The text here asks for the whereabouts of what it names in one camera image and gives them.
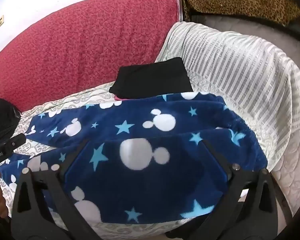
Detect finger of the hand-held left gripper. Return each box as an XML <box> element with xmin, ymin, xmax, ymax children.
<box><xmin>4</xmin><ymin>133</ymin><xmax>27</xmax><ymax>152</ymax></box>

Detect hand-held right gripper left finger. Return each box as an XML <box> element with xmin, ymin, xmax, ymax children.
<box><xmin>11</xmin><ymin>139</ymin><xmax>97</xmax><ymax>240</ymax></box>

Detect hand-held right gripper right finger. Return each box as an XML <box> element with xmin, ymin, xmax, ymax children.
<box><xmin>165</xmin><ymin>139</ymin><xmax>292</xmax><ymax>240</ymax></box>

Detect blue star-print fleece pants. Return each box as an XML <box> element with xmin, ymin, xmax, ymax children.
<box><xmin>0</xmin><ymin>92</ymin><xmax>268</xmax><ymax>227</ymax></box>

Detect black plastic bag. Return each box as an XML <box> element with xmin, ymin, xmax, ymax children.
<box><xmin>0</xmin><ymin>97</ymin><xmax>22</xmax><ymax>144</ymax></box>

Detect grey patterned bed sheet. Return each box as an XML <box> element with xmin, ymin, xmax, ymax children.
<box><xmin>0</xmin><ymin>68</ymin><xmax>273</xmax><ymax>240</ymax></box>

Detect white quilted mattress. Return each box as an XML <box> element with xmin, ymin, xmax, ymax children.
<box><xmin>271</xmin><ymin>126</ymin><xmax>300</xmax><ymax>222</ymax></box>

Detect white striped blanket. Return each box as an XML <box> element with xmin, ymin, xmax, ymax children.
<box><xmin>154</xmin><ymin>21</ymin><xmax>300</xmax><ymax>172</ymax></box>

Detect black folded cloth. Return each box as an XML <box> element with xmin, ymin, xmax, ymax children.
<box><xmin>109</xmin><ymin>57</ymin><xmax>193</xmax><ymax>98</ymax></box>

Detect red patterned pillow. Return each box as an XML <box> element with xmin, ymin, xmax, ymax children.
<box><xmin>0</xmin><ymin>0</ymin><xmax>180</xmax><ymax>112</ymax></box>

